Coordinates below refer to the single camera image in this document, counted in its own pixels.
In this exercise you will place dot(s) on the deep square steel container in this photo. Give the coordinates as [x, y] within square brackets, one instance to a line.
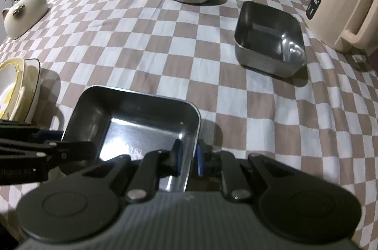
[265, 40]

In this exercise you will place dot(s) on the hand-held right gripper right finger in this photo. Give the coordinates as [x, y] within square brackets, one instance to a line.
[199, 160]

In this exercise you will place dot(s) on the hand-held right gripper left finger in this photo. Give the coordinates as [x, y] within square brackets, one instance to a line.
[178, 157]

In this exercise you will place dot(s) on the shallow square steel tray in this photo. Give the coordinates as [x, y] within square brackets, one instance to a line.
[141, 126]

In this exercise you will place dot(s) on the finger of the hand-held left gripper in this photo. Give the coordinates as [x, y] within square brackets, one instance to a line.
[71, 151]
[29, 133]

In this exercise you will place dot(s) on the white cat-shaped ceramic pot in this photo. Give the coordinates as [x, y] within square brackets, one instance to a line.
[26, 13]

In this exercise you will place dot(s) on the floral yellow-rimmed plate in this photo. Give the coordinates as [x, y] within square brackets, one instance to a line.
[9, 90]

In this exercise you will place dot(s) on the checkered tablecloth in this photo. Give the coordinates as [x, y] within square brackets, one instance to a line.
[177, 55]

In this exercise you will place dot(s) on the beige electric kettle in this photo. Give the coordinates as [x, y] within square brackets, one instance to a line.
[333, 2]

